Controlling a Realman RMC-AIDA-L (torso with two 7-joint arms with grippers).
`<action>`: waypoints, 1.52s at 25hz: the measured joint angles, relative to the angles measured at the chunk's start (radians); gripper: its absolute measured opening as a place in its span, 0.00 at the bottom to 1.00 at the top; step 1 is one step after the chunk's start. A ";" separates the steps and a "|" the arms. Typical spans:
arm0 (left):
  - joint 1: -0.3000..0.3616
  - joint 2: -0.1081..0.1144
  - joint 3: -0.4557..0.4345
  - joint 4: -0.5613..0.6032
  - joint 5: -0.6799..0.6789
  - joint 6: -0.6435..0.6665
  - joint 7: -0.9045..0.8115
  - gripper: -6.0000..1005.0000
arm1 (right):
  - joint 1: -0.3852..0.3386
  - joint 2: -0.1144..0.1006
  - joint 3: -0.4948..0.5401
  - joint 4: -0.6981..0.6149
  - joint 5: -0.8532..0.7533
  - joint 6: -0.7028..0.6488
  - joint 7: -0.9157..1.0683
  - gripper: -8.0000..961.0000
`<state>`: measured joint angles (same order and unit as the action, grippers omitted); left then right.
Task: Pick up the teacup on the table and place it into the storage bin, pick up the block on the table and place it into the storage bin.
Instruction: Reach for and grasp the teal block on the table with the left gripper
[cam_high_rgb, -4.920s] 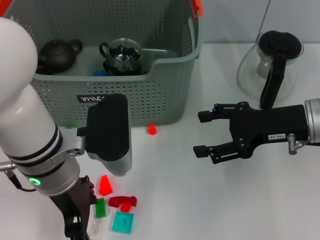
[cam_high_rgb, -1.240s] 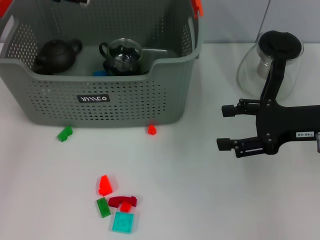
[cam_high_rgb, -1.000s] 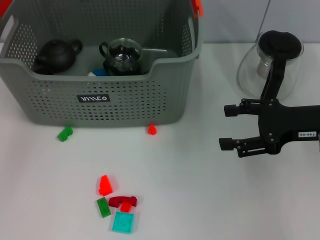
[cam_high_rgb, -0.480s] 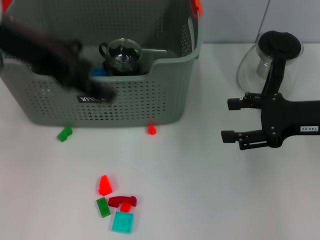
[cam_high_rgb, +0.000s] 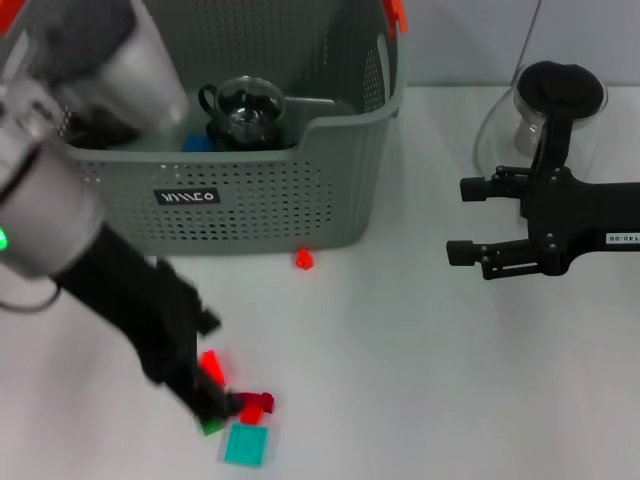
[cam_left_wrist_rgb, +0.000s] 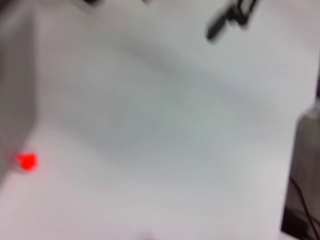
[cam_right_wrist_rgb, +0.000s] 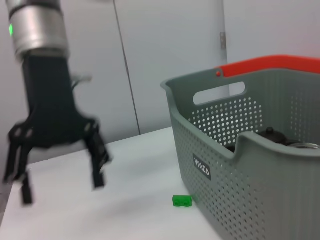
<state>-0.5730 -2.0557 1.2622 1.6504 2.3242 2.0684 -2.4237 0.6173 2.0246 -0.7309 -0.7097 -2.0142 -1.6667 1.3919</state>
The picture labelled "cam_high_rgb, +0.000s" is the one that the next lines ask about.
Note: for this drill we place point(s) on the grey perforated plastic storage bin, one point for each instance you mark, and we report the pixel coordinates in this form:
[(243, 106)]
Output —
[(275, 210)]

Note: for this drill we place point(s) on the bright red curved block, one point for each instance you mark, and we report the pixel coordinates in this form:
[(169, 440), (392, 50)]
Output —
[(214, 367)]

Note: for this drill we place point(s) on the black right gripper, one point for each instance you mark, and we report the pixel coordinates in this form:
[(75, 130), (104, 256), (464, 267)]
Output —
[(575, 220)]

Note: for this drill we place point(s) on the small red sloped block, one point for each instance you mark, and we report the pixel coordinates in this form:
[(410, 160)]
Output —
[(303, 260)]

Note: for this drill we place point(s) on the small red square block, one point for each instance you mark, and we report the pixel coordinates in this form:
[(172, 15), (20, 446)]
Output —
[(252, 414)]

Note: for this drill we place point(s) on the black clay teapot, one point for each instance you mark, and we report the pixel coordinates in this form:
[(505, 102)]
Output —
[(105, 130)]

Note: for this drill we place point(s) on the glass teacup black sleeve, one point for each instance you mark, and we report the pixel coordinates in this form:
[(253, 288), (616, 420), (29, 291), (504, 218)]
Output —
[(240, 140), (250, 100)]

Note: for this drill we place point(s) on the dark red arch block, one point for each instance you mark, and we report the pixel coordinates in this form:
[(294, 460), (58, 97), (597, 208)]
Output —
[(260, 400)]

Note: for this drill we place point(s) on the green toy brick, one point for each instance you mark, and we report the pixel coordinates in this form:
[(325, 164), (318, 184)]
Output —
[(212, 426)]

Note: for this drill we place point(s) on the blue square plate block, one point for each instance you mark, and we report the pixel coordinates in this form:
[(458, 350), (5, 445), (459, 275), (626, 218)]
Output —
[(197, 143)]

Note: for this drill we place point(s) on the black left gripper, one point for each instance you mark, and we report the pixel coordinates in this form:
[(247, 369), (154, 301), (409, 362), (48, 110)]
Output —
[(145, 310)]

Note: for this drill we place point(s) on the teal square plate block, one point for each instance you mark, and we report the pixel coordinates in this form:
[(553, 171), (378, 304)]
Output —
[(245, 445)]

